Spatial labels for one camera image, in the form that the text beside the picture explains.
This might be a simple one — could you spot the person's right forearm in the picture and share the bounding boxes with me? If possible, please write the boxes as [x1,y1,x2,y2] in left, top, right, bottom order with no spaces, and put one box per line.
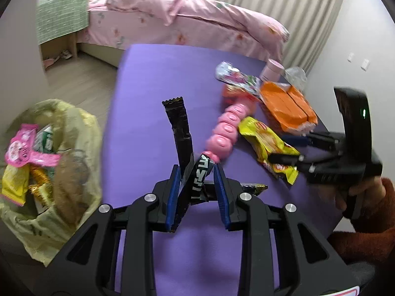
[326,177,395,264]

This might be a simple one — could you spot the pale yellow snack packet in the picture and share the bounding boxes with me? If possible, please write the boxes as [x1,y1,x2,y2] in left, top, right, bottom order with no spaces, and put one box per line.
[1,163,30,206]

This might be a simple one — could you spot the white plastic bag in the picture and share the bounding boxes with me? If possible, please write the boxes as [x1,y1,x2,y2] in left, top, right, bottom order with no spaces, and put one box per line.
[283,66,308,92]

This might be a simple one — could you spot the yellow-green trash bag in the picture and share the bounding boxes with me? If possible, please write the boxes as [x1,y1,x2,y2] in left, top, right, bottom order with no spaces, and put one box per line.
[0,98,104,267]

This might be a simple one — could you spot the green checked cloth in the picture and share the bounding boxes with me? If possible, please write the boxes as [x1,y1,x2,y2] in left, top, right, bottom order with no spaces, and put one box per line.
[36,0,92,46]

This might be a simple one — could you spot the wooden bedside shelf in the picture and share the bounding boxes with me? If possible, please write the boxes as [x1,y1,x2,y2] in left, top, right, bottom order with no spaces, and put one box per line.
[38,31,78,72]

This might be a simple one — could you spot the bed with pink sheet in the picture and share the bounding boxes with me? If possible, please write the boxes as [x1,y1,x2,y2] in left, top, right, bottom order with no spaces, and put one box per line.
[75,0,288,69]

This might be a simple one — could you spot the pink floral duvet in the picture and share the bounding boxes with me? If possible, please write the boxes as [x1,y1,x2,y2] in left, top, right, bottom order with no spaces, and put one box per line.
[104,0,291,46]

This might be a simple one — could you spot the long black silver wrapper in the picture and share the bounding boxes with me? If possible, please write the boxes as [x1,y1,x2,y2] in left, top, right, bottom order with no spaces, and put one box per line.
[162,96,194,234]

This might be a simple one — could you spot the small dark wrapper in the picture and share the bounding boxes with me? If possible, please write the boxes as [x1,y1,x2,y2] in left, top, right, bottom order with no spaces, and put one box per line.
[240,183,268,196]

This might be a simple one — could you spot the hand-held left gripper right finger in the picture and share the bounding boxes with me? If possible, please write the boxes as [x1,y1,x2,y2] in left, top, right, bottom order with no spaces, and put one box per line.
[213,163,351,296]

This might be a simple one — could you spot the green white snack packet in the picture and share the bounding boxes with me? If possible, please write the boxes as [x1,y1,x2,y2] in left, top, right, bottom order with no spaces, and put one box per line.
[33,125,64,154]

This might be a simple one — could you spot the black wrapper white letters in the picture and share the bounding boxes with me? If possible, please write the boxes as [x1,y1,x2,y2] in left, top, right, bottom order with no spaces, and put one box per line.
[189,152,214,206]

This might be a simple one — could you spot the orange plastic bag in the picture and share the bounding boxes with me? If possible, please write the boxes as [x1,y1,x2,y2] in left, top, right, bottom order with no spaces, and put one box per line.
[258,81,318,135]

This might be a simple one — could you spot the pink cup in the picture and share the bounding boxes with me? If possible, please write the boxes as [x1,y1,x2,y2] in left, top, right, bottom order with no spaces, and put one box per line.
[259,59,285,82]

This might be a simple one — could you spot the red snack packet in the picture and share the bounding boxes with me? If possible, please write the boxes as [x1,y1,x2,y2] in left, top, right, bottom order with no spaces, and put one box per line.
[222,84,248,106]

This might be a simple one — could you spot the colourful cartoon snack packet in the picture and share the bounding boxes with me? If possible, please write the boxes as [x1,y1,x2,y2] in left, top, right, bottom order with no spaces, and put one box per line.
[215,61,261,95]

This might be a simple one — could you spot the pink snack packet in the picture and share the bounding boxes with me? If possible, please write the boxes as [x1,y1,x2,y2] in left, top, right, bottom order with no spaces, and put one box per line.
[5,123,62,169]

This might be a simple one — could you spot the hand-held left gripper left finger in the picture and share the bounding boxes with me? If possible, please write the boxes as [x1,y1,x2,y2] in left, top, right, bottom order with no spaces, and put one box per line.
[49,164,181,296]

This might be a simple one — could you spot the red gold snack wrapper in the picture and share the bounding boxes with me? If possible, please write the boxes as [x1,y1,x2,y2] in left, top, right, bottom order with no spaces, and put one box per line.
[29,164,55,204]

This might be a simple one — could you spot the person's right hand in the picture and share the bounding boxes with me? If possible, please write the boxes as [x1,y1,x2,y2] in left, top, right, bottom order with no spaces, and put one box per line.
[317,176,387,214]

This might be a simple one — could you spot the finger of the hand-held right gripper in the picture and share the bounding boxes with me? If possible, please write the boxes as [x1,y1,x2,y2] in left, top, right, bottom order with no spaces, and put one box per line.
[267,152,338,174]
[282,131,340,152]

